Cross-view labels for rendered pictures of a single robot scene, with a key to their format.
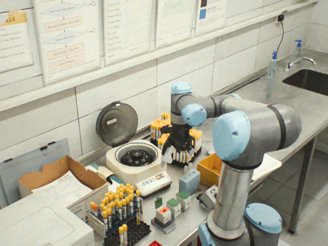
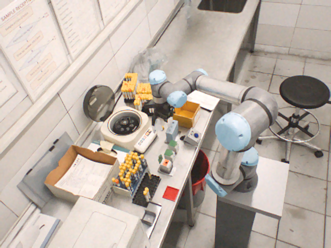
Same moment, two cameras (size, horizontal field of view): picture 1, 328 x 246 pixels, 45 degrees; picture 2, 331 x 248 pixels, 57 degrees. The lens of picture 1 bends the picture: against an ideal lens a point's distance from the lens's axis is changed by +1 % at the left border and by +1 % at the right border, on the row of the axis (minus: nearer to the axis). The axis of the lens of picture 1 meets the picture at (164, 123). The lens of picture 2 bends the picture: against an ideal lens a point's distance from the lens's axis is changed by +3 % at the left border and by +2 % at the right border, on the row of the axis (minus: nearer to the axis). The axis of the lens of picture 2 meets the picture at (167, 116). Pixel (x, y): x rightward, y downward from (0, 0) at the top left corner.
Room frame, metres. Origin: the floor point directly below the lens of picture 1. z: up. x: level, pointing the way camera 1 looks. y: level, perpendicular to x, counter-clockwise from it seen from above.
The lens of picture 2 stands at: (0.33, 0.17, 2.25)
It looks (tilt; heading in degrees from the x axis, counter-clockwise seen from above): 48 degrees down; 346
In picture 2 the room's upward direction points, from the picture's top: 8 degrees counter-clockwise
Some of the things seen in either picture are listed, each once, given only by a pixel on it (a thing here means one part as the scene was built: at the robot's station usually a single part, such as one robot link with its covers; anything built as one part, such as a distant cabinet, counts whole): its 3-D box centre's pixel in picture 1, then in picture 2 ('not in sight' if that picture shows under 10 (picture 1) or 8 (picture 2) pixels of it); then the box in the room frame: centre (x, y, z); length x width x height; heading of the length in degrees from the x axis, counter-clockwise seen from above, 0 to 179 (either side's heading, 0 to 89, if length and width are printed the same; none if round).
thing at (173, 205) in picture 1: (173, 208); (169, 156); (1.24, -0.04, 0.91); 0.05 x 0.04 x 0.07; 47
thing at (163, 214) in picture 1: (163, 216); (166, 165); (1.18, 0.00, 0.92); 0.05 x 0.04 x 0.06; 46
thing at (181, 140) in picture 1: (180, 135); (163, 107); (1.30, -0.07, 1.22); 0.09 x 0.08 x 0.12; 35
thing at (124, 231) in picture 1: (127, 226); (145, 185); (1.11, 0.13, 0.93); 0.17 x 0.09 x 0.11; 138
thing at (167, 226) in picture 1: (163, 221); (166, 168); (1.18, 0.00, 0.89); 0.09 x 0.05 x 0.04; 46
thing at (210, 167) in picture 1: (216, 172); (186, 114); (1.47, -0.25, 0.93); 0.13 x 0.13 x 0.10; 44
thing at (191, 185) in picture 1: (189, 184); (172, 132); (1.38, -0.12, 0.93); 0.10 x 0.07 x 0.10; 139
